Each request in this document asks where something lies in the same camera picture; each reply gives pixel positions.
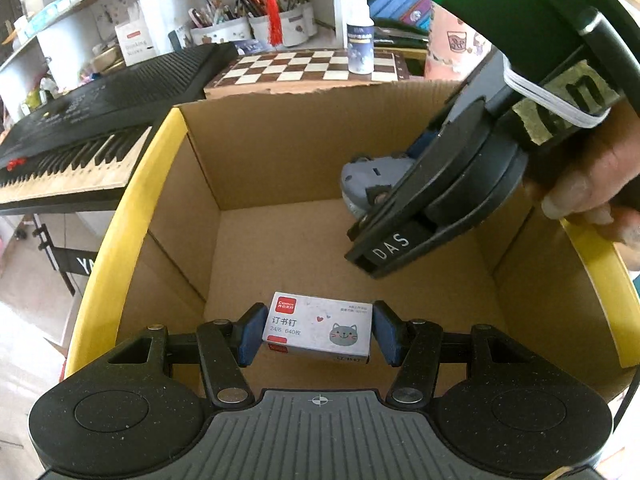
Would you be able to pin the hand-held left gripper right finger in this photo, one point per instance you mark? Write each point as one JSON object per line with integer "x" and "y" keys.
{"x": 387, "y": 335}

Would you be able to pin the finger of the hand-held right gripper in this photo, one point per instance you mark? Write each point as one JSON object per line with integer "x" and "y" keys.
{"x": 395, "y": 205}
{"x": 424, "y": 141}

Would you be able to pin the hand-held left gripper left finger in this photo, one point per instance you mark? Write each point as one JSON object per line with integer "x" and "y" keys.
{"x": 250, "y": 334}

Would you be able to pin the grey round toy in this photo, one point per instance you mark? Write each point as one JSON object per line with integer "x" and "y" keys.
{"x": 367, "y": 172}

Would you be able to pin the white staple box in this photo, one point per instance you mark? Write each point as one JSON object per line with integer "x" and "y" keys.
{"x": 315, "y": 327}

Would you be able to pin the yellow cardboard box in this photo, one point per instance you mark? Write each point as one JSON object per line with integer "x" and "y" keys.
{"x": 280, "y": 160}

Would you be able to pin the person's right hand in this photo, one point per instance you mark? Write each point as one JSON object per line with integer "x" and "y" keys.
{"x": 600, "y": 175}

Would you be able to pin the pink printed cup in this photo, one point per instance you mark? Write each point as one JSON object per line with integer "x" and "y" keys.
{"x": 450, "y": 55}

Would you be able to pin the white spray bottle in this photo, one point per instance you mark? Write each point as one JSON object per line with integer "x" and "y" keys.
{"x": 360, "y": 45}

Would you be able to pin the row of colourful books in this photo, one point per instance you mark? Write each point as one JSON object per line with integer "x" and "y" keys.
{"x": 395, "y": 5}

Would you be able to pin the brown white chessboard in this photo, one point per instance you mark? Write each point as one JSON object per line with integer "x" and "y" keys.
{"x": 280, "y": 67}

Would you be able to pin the white pen holder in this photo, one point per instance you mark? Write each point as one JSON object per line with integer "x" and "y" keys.
{"x": 309, "y": 17}
{"x": 220, "y": 32}
{"x": 292, "y": 27}

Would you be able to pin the red tassel ornament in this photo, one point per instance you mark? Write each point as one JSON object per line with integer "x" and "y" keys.
{"x": 273, "y": 15}

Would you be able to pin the black keyboard stand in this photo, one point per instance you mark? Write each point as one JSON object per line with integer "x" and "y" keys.
{"x": 65, "y": 260}

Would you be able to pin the black electronic keyboard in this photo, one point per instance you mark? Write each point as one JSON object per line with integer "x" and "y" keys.
{"x": 100, "y": 105}

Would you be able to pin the white box red label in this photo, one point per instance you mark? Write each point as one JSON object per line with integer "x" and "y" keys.
{"x": 135, "y": 42}

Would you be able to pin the white cubby shelf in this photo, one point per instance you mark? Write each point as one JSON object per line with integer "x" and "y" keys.
{"x": 60, "y": 45}

